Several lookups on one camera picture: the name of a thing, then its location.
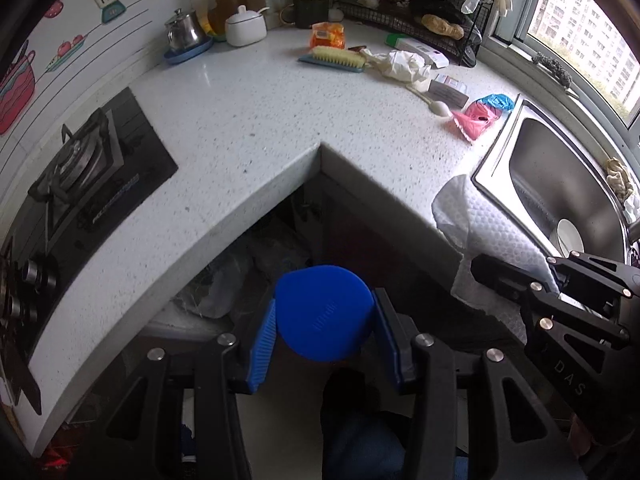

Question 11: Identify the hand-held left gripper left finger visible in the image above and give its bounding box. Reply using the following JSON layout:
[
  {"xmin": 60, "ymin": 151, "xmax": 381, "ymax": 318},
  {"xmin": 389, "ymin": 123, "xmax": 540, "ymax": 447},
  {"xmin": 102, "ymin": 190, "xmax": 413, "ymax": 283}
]
[{"xmin": 65, "ymin": 299, "xmax": 278, "ymax": 480}]

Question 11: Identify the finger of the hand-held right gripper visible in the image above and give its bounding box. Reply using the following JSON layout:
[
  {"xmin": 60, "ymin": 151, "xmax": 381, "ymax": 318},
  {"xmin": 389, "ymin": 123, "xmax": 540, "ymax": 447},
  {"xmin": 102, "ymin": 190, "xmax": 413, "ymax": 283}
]
[
  {"xmin": 545, "ymin": 251, "xmax": 640, "ymax": 318},
  {"xmin": 470, "ymin": 253, "xmax": 632, "ymax": 353}
]

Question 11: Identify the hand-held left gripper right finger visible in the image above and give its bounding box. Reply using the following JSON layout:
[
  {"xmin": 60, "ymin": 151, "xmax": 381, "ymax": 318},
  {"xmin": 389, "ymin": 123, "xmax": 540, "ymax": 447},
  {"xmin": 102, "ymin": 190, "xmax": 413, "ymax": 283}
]
[{"xmin": 372, "ymin": 287, "xmax": 591, "ymax": 480}]

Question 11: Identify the blue round lid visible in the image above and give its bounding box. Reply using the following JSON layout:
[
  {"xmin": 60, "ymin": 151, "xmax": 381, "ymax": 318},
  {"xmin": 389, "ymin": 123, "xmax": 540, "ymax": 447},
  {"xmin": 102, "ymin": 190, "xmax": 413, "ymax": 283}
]
[{"xmin": 274, "ymin": 264, "xmax": 375, "ymax": 362}]

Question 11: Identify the pink and blue plastic bag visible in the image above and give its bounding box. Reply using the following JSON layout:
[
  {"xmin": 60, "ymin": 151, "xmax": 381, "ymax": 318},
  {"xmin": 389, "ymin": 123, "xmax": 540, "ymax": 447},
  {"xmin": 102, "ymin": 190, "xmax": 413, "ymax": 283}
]
[{"xmin": 451, "ymin": 94, "xmax": 516, "ymax": 143}]

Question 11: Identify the green and white carton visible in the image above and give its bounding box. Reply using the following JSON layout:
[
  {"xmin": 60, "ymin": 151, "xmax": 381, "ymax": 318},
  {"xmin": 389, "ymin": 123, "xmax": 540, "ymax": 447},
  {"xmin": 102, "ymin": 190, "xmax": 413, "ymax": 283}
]
[{"xmin": 385, "ymin": 33, "xmax": 449, "ymax": 68}]

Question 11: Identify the white cup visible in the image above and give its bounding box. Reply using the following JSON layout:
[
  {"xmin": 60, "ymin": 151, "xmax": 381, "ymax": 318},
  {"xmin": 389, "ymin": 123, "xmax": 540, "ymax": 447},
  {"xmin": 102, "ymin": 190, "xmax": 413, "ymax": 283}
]
[{"xmin": 550, "ymin": 218, "xmax": 586, "ymax": 259}]

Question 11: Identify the white paper towel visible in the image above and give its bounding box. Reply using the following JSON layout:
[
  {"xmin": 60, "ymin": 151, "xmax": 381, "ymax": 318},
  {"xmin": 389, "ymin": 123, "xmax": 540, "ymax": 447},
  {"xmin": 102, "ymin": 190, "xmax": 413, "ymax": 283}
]
[{"xmin": 432, "ymin": 174, "xmax": 561, "ymax": 321}]

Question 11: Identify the clear plastic bag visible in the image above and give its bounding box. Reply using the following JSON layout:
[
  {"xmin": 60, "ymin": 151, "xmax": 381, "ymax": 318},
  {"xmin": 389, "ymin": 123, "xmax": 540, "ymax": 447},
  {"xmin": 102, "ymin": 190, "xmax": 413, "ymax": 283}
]
[{"xmin": 172, "ymin": 255, "xmax": 261, "ymax": 318}]

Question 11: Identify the person's leg in jeans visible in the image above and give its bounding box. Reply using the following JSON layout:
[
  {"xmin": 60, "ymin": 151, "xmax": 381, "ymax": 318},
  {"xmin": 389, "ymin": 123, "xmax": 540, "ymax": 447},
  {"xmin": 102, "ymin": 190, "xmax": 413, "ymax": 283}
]
[{"xmin": 320, "ymin": 367, "xmax": 416, "ymax": 480}]

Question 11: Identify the crumpled beige rag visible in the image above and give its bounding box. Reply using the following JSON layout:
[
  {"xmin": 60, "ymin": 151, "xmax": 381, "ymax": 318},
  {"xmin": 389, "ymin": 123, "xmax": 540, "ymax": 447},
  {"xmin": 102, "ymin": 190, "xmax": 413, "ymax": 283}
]
[{"xmin": 602, "ymin": 156, "xmax": 640, "ymax": 221}]

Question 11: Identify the steel sink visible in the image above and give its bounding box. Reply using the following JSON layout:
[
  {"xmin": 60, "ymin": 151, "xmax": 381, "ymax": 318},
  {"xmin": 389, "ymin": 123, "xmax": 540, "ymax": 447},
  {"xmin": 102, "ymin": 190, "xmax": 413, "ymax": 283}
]
[{"xmin": 471, "ymin": 97, "xmax": 632, "ymax": 281}]

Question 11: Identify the white plastic spoon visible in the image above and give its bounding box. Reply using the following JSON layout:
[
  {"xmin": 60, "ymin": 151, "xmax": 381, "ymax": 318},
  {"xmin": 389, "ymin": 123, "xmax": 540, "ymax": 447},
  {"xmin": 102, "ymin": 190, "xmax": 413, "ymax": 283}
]
[{"xmin": 406, "ymin": 82, "xmax": 452, "ymax": 120}]

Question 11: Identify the white and pink pouch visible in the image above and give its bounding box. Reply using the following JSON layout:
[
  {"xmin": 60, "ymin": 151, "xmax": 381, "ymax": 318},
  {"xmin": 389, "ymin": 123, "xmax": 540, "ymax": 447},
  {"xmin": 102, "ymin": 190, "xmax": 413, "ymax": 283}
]
[{"xmin": 429, "ymin": 73, "xmax": 470, "ymax": 109}]

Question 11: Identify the dark scouring pad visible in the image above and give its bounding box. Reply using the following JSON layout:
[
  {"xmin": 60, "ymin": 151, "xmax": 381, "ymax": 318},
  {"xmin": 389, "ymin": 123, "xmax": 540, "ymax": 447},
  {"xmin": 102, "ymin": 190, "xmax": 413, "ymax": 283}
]
[{"xmin": 532, "ymin": 51, "xmax": 575, "ymax": 90}]

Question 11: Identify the black gas stove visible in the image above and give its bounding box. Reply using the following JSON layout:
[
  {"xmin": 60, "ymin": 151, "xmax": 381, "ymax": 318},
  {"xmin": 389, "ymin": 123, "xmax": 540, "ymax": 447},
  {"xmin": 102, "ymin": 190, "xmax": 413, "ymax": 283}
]
[{"xmin": 0, "ymin": 86, "xmax": 179, "ymax": 361}]

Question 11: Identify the black round disc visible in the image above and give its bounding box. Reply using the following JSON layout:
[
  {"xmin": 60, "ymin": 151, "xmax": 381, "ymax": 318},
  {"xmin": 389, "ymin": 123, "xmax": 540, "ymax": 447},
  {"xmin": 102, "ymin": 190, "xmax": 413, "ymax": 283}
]
[{"xmin": 459, "ymin": 40, "xmax": 482, "ymax": 68}]

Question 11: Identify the crumpled white bag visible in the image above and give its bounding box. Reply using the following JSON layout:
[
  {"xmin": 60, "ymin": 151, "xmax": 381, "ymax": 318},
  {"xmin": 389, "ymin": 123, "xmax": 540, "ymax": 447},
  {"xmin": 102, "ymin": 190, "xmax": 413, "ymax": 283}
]
[{"xmin": 360, "ymin": 47, "xmax": 432, "ymax": 93}]

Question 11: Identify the window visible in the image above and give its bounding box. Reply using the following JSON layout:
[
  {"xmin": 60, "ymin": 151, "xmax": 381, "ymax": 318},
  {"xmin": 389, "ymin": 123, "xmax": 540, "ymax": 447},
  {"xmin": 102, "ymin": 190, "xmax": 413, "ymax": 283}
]
[{"xmin": 515, "ymin": 0, "xmax": 640, "ymax": 128}]

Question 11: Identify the blue scrub brush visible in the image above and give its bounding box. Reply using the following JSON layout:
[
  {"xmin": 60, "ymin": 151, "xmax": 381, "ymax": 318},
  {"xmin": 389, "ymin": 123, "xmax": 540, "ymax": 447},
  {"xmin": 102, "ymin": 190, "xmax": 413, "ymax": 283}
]
[{"xmin": 298, "ymin": 46, "xmax": 367, "ymax": 73}]

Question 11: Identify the orange packet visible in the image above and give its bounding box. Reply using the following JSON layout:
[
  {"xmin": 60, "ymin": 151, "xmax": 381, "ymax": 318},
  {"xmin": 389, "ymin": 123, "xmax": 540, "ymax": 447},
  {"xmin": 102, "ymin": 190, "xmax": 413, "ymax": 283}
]
[{"xmin": 309, "ymin": 21, "xmax": 347, "ymax": 51}]

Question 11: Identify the blue saucer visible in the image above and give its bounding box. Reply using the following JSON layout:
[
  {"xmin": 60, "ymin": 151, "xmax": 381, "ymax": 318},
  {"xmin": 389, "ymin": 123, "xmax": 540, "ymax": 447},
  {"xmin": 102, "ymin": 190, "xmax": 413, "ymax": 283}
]
[{"xmin": 163, "ymin": 37, "xmax": 215, "ymax": 65}]

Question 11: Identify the white lidded sugar bowl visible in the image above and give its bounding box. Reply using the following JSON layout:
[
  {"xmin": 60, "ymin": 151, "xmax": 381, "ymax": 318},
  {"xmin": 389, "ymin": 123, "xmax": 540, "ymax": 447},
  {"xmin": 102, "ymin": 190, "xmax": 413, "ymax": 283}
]
[{"xmin": 225, "ymin": 5, "xmax": 271, "ymax": 47}]

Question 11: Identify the steel teapot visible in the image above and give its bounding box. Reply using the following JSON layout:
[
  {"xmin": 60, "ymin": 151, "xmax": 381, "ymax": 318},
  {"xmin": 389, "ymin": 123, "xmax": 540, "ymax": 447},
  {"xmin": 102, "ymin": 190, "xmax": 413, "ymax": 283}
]
[{"xmin": 165, "ymin": 8, "xmax": 207, "ymax": 52}]

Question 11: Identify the dark utensil mug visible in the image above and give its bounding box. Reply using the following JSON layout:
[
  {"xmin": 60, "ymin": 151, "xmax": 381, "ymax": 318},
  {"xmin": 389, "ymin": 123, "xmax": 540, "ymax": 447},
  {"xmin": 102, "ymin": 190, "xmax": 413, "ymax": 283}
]
[{"xmin": 281, "ymin": 0, "xmax": 331, "ymax": 29}]

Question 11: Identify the black wire rack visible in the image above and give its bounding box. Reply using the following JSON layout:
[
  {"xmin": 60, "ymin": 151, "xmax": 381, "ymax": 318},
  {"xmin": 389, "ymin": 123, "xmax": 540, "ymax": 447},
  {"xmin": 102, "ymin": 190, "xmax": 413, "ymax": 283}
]
[{"xmin": 340, "ymin": 0, "xmax": 483, "ymax": 68}]

